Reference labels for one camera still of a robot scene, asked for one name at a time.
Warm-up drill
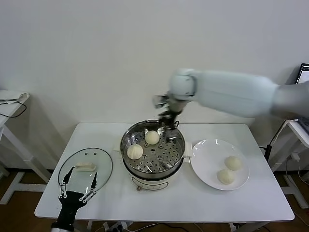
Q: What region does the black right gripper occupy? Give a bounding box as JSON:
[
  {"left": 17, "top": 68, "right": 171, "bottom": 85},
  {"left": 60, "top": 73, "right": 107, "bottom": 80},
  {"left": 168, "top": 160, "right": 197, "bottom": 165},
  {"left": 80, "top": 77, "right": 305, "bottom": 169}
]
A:
[{"left": 157, "top": 100, "right": 187, "bottom": 143}]

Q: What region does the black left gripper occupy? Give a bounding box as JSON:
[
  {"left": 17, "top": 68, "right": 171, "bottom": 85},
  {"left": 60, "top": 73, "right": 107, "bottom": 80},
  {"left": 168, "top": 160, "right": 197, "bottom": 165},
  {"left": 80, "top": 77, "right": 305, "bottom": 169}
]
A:
[{"left": 56, "top": 166, "right": 98, "bottom": 222}]

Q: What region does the white steamed baozi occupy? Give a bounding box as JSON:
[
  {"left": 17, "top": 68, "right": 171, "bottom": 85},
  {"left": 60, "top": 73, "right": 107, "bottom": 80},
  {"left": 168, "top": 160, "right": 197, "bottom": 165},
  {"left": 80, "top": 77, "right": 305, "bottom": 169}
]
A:
[
  {"left": 144, "top": 130, "right": 160, "bottom": 145},
  {"left": 126, "top": 145, "right": 144, "bottom": 160},
  {"left": 224, "top": 156, "right": 242, "bottom": 171},
  {"left": 216, "top": 169, "right": 236, "bottom": 185}
]

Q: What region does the glass lid with white handle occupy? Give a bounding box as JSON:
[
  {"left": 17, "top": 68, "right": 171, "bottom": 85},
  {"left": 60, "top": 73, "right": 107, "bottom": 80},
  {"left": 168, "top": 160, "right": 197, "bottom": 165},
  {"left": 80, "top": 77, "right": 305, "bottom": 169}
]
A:
[{"left": 58, "top": 147, "right": 113, "bottom": 195}]

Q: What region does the perforated steel steamer basket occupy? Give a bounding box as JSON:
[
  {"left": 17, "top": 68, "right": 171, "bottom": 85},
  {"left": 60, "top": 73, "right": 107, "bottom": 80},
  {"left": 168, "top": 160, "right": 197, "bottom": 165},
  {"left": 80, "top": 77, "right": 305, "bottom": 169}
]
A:
[{"left": 120, "top": 120, "right": 186, "bottom": 175}]

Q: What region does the white round plate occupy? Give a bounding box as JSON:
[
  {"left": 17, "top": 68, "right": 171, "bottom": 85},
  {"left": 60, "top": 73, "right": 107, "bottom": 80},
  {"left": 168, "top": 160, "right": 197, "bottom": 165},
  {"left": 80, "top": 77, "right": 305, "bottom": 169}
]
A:
[{"left": 190, "top": 138, "right": 250, "bottom": 191}]

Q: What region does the white power strip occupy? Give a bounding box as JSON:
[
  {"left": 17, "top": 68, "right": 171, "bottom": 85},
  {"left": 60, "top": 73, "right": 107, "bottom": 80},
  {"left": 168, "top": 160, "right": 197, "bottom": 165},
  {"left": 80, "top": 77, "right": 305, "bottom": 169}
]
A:
[{"left": 103, "top": 221, "right": 128, "bottom": 232}]

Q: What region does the white side table with cloth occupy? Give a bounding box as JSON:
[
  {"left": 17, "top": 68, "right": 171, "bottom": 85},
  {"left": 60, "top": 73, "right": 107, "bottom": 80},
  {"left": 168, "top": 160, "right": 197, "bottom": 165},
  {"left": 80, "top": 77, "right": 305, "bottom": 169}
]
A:
[{"left": 0, "top": 89, "right": 51, "bottom": 206}]

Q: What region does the white folded cloth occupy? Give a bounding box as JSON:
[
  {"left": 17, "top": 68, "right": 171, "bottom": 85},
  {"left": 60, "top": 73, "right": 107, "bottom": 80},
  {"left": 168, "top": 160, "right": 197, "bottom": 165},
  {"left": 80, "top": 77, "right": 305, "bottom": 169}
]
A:
[{"left": 0, "top": 90, "right": 30, "bottom": 105}]

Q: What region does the white side table with laptop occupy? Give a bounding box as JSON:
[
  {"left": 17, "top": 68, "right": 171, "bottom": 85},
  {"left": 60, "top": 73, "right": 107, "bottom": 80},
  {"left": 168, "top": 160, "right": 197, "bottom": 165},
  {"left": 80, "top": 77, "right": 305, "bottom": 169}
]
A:
[{"left": 269, "top": 118, "right": 309, "bottom": 208}]

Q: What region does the grey open laptop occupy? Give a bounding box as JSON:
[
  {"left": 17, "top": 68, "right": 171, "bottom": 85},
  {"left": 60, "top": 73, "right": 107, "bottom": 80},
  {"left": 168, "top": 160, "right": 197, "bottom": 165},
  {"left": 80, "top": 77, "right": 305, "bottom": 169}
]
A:
[{"left": 284, "top": 63, "right": 309, "bottom": 134}]

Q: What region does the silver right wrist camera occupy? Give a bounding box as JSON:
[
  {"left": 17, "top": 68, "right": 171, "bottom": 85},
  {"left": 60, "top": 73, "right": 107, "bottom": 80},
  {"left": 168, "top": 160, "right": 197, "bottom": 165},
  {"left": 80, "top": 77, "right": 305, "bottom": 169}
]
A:
[{"left": 152, "top": 95, "right": 169, "bottom": 108}]

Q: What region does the thin black cable loop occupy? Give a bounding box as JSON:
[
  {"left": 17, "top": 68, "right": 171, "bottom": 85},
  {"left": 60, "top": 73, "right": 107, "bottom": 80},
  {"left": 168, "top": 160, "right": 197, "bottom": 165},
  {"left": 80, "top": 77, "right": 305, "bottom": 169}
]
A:
[{"left": 0, "top": 100, "right": 28, "bottom": 118}]

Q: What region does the black power cable with plug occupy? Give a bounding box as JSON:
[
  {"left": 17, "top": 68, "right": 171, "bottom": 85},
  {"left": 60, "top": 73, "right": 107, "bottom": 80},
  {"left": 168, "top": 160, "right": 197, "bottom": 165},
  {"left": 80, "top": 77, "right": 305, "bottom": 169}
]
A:
[{"left": 259, "top": 130, "right": 282, "bottom": 161}]

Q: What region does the white laptop cable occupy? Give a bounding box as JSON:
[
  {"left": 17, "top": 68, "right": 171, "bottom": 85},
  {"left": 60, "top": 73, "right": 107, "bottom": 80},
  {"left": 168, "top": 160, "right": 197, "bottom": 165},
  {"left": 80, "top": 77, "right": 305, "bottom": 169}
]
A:
[{"left": 280, "top": 117, "right": 299, "bottom": 136}]

